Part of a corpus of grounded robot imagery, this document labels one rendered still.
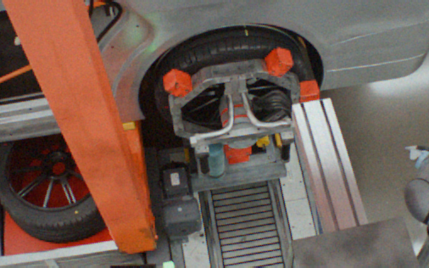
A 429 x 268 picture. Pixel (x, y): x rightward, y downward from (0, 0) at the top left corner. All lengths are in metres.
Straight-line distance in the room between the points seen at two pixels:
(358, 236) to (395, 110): 2.62
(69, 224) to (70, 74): 1.44
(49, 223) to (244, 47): 1.21
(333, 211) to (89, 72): 0.77
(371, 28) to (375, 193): 1.19
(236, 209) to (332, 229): 2.18
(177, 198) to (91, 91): 1.43
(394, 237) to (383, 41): 1.59
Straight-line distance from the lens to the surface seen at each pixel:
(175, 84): 2.71
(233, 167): 3.52
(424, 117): 4.04
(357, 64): 3.03
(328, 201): 1.49
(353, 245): 1.44
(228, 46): 2.73
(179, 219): 3.23
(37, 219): 3.24
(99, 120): 2.07
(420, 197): 2.23
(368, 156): 3.85
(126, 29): 2.60
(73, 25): 1.71
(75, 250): 3.26
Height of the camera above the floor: 3.36
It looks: 60 degrees down
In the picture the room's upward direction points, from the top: 6 degrees counter-clockwise
